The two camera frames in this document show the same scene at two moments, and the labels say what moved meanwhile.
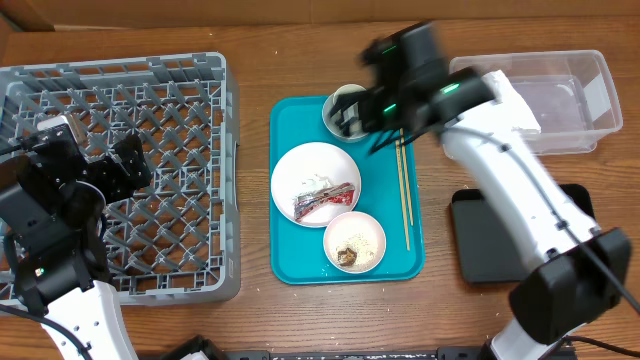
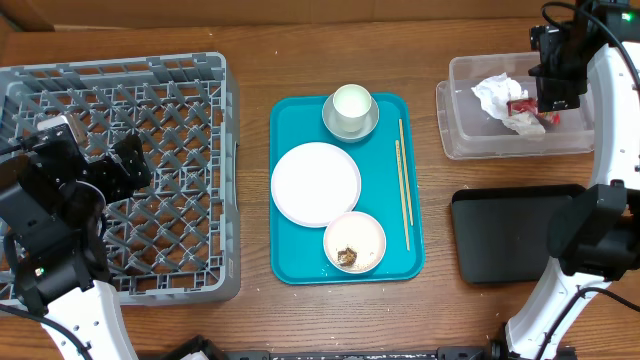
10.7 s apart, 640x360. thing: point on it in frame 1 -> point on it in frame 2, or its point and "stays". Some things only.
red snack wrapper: x=340 y=193 -> x=531 y=104
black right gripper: x=361 y=115 -> x=558 y=80
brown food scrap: x=346 y=257 stays
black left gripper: x=135 y=162 stays
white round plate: x=313 y=182 stays
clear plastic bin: x=570 y=94 stays
